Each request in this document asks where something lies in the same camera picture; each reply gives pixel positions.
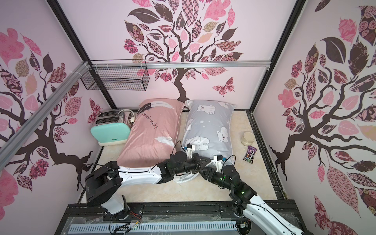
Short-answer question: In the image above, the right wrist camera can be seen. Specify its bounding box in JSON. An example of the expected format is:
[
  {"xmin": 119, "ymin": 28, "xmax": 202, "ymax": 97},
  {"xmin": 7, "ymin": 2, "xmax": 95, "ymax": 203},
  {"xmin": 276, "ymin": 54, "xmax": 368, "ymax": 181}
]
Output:
[{"xmin": 211, "ymin": 155, "xmax": 226, "ymax": 172}]

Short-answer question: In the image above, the white vented cable duct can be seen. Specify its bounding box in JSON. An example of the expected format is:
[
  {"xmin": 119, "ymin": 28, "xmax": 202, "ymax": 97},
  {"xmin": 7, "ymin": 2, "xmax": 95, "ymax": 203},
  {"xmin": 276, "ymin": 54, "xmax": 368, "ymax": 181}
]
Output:
[{"xmin": 65, "ymin": 221, "xmax": 238, "ymax": 235}]

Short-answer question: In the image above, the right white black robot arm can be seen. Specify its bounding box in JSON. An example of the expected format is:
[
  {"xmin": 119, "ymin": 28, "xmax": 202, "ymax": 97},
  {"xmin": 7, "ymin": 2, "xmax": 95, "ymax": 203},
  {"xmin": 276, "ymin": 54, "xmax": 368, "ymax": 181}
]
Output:
[{"xmin": 200, "ymin": 165, "xmax": 306, "ymax": 235}]

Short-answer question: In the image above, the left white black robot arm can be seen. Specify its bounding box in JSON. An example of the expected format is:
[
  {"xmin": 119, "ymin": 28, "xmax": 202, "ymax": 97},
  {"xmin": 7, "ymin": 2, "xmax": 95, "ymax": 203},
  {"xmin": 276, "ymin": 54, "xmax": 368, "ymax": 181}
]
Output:
[{"xmin": 85, "ymin": 151, "xmax": 211, "ymax": 215}]

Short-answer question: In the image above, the purple candy packet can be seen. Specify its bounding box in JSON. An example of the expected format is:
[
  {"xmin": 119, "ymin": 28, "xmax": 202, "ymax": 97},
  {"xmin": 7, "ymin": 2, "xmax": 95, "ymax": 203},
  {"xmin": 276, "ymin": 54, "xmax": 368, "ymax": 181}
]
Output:
[{"xmin": 243, "ymin": 146, "xmax": 258, "ymax": 164}]

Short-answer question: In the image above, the aluminium rail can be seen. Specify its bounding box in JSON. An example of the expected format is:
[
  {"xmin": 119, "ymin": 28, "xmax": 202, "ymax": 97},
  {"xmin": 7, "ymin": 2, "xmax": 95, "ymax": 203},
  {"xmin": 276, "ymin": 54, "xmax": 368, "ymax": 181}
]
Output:
[
  {"xmin": 1, "ymin": 61, "xmax": 89, "ymax": 169},
  {"xmin": 93, "ymin": 60, "xmax": 271, "ymax": 69}
]

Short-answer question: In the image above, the back aluminium rail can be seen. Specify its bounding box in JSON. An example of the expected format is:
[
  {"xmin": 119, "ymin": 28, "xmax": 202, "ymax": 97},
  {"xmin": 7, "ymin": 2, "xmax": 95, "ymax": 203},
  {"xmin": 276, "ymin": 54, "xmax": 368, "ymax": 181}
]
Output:
[{"xmin": 93, "ymin": 60, "xmax": 271, "ymax": 69}]

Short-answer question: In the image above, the mint green toaster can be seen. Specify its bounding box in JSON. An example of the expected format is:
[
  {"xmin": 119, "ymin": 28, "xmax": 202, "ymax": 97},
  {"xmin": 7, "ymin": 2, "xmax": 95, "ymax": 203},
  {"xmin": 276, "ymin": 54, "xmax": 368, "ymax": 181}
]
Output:
[{"xmin": 90, "ymin": 109, "xmax": 136, "ymax": 146}]

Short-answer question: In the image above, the round beige lidded jar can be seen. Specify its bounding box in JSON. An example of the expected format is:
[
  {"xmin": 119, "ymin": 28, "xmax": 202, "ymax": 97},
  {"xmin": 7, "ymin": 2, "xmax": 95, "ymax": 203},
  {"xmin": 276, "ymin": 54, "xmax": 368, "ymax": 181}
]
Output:
[{"xmin": 240, "ymin": 132, "xmax": 255, "ymax": 146}]

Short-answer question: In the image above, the black wire basket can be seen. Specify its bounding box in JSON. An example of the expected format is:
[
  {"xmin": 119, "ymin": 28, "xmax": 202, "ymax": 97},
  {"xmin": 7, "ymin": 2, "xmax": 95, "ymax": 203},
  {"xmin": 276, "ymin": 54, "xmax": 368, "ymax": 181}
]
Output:
[{"xmin": 81, "ymin": 59, "xmax": 150, "ymax": 91}]

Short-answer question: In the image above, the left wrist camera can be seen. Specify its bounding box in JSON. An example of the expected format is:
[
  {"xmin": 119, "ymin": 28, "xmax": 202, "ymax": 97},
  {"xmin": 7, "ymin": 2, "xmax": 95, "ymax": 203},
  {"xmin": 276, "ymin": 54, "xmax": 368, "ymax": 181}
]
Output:
[{"xmin": 184, "ymin": 144, "xmax": 196, "ymax": 158}]

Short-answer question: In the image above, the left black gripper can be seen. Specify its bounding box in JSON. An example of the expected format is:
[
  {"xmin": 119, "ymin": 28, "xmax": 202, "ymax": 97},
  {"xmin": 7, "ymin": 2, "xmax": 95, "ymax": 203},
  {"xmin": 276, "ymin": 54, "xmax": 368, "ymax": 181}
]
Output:
[{"xmin": 173, "ymin": 153, "xmax": 212, "ymax": 175}]

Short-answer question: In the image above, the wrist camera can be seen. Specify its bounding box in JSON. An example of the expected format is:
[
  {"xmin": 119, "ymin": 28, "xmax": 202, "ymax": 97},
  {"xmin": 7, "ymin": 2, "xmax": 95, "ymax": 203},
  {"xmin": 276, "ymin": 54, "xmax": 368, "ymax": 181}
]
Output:
[
  {"xmin": 184, "ymin": 144, "xmax": 196, "ymax": 158},
  {"xmin": 211, "ymin": 155, "xmax": 226, "ymax": 172}
]

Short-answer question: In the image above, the pink good night pillow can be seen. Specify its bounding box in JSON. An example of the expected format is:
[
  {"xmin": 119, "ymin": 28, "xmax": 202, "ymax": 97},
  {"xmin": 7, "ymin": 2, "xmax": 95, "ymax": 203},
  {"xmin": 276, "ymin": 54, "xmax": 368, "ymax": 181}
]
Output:
[{"xmin": 117, "ymin": 98, "xmax": 185, "ymax": 167}]

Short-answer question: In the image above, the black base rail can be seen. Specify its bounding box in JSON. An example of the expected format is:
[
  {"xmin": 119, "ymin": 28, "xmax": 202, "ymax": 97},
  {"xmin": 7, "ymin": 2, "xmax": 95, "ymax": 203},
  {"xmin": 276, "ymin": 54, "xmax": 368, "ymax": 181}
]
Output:
[{"xmin": 54, "ymin": 199, "xmax": 309, "ymax": 235}]

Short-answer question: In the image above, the left aluminium rail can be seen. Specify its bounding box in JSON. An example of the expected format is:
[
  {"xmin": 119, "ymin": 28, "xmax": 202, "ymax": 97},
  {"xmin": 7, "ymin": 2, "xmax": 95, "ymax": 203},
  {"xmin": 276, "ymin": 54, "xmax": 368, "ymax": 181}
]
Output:
[{"xmin": 1, "ymin": 61, "xmax": 89, "ymax": 169}]

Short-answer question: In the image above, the grey polar bear pillow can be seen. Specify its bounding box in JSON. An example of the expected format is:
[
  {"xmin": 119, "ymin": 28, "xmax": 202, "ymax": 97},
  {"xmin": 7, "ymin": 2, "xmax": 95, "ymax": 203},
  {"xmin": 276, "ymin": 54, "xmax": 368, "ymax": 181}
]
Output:
[{"xmin": 173, "ymin": 99, "xmax": 236, "ymax": 184}]

